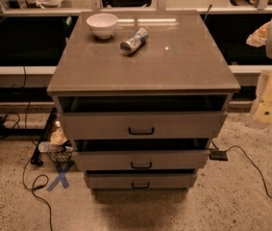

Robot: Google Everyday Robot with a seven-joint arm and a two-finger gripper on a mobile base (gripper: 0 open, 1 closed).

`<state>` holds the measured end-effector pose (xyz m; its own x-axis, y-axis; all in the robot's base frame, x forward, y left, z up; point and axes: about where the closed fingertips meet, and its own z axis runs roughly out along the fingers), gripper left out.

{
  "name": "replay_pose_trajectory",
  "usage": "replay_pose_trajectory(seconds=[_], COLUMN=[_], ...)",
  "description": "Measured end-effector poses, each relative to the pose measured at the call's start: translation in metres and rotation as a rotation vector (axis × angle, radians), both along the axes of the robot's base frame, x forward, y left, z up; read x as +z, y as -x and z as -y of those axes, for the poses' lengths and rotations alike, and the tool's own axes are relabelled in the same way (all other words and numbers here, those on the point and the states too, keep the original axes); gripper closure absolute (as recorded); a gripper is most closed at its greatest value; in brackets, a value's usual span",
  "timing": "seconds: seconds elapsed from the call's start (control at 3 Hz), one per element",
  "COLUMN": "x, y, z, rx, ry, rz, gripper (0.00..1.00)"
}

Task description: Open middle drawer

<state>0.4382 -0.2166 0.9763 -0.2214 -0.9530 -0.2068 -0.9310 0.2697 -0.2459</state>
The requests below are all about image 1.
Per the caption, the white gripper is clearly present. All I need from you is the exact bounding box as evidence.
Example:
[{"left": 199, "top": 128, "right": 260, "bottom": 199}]
[{"left": 246, "top": 22, "right": 272, "bottom": 129}]

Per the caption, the grey drawer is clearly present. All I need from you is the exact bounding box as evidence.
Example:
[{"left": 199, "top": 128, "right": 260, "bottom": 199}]
[
  {"left": 59, "top": 112, "right": 227, "bottom": 140},
  {"left": 85, "top": 169, "right": 197, "bottom": 190},
  {"left": 73, "top": 139, "right": 210, "bottom": 171}
]

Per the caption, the grey drawer cabinet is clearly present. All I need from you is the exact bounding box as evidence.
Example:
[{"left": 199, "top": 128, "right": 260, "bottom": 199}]
[{"left": 46, "top": 10, "right": 241, "bottom": 195}]

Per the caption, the black foot pedal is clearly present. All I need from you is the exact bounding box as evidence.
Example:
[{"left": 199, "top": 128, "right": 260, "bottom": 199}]
[{"left": 210, "top": 150, "right": 228, "bottom": 161}]

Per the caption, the crushed silver blue can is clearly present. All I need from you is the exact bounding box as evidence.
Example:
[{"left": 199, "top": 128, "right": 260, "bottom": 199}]
[{"left": 120, "top": 28, "right": 148, "bottom": 56}]

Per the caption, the white bowl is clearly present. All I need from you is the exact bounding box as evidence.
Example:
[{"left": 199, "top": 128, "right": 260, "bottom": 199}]
[{"left": 87, "top": 13, "right": 118, "bottom": 39}]

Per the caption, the blue tape cross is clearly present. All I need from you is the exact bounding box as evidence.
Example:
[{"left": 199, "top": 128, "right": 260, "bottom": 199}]
[{"left": 47, "top": 162, "right": 74, "bottom": 192}]

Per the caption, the black pedal cable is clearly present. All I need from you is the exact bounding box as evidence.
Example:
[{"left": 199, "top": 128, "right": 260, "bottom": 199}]
[{"left": 225, "top": 144, "right": 272, "bottom": 210}]

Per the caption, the black floor cable left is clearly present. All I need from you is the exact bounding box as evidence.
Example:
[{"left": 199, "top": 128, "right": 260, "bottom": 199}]
[{"left": 21, "top": 65, "right": 54, "bottom": 231}]

